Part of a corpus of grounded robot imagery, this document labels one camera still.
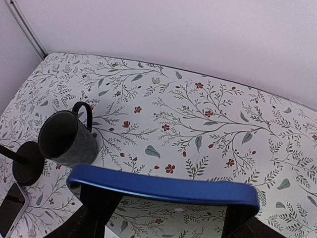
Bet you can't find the phone with white case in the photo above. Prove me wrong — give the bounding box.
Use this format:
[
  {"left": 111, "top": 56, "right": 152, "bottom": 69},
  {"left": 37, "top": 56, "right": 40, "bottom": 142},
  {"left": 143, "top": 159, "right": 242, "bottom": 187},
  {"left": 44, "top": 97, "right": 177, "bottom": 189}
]
[{"left": 0, "top": 182, "right": 29, "bottom": 238}]

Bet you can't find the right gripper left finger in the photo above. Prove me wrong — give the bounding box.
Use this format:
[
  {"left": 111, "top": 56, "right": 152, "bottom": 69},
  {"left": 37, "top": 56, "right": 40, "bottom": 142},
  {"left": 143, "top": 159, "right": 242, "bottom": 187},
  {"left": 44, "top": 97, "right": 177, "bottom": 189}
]
[{"left": 48, "top": 184, "right": 121, "bottom": 238}]

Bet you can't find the dark grey mug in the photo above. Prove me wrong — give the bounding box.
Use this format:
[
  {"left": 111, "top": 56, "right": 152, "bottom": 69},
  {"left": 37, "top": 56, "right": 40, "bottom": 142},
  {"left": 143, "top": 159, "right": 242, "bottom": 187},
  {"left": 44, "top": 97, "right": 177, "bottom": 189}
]
[{"left": 38, "top": 102, "right": 99, "bottom": 168}]

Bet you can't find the phone with blue case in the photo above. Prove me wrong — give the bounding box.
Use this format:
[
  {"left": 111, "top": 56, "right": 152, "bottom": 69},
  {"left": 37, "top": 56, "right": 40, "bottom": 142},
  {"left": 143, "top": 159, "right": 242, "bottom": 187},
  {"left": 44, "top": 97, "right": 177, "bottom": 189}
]
[{"left": 66, "top": 164, "right": 260, "bottom": 238}]

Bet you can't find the white folding phone stand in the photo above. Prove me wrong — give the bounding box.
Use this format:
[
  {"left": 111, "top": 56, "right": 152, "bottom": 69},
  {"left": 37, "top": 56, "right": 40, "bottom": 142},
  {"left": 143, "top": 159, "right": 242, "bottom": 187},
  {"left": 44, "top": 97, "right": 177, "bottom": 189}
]
[{"left": 105, "top": 223, "right": 131, "bottom": 238}]

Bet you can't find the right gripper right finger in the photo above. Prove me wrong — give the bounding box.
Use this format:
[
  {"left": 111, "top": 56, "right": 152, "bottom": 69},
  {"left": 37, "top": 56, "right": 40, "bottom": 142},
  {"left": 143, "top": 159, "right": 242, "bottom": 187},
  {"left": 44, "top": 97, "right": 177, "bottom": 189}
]
[{"left": 222, "top": 206, "right": 280, "bottom": 238}]

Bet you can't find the left aluminium frame post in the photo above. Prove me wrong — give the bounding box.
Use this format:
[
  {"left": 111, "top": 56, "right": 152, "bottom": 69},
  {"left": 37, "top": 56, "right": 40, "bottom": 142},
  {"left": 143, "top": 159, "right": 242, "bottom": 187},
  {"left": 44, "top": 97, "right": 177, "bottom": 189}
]
[{"left": 4, "top": 0, "right": 48, "bottom": 60}]

